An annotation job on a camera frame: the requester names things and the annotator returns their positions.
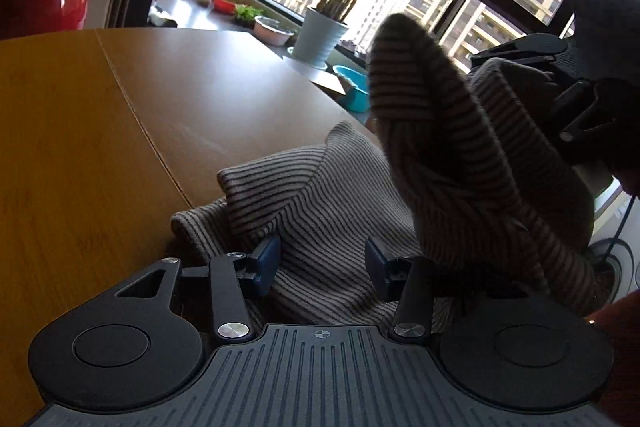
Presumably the grey striped knit sweater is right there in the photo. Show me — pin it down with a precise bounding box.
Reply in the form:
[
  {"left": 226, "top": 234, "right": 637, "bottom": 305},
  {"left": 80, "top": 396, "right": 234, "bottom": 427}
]
[{"left": 171, "top": 14, "right": 606, "bottom": 331}]

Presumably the blue plastic basin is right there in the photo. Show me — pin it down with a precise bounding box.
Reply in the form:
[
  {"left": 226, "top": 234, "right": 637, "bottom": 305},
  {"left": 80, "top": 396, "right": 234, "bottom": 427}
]
[{"left": 333, "top": 65, "right": 370, "bottom": 113}]

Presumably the pink bowl with lid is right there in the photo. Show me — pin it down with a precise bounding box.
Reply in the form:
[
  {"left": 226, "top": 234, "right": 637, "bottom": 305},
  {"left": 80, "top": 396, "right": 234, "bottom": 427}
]
[{"left": 254, "top": 15, "right": 295, "bottom": 46}]

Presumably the red bowl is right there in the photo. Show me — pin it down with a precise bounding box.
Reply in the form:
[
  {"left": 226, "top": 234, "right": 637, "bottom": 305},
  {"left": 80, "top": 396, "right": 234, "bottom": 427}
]
[{"left": 213, "top": 0, "right": 236, "bottom": 15}]

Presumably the red round stool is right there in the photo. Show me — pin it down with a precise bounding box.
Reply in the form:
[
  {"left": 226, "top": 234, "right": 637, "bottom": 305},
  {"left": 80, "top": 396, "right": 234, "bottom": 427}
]
[{"left": 1, "top": 0, "right": 88, "bottom": 40}]

